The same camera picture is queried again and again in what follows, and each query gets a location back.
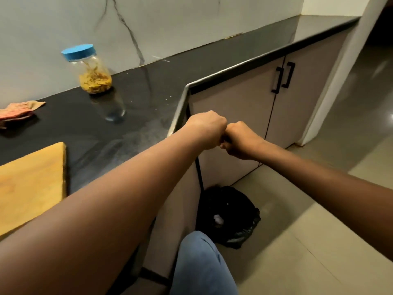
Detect person's right hand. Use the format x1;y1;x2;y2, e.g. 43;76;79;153
219;121;267;161

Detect person's left hand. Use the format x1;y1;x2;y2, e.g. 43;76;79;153
184;110;228;150

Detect blue-lidded plastic jar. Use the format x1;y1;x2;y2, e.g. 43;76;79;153
61;43;113;95

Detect blue jar lid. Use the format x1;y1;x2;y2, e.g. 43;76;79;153
61;43;97;62

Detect wooden cutting board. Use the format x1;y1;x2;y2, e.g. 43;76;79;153
0;142;67;238

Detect orange checked cloth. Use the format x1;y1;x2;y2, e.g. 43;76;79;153
0;100;47;129

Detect person's left forearm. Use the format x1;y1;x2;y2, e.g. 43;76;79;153
0;123;205;295

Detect beige cabinet door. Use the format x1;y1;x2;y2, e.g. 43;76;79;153
187;27;352;191

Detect black plastic bin bag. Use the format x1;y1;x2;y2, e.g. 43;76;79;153
196;186;262;250

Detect beige lower cabinet front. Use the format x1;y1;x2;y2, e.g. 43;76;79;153
142;159;204;279

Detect black cabinet handle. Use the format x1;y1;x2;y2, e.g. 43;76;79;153
281;61;296;89
271;66;285;95

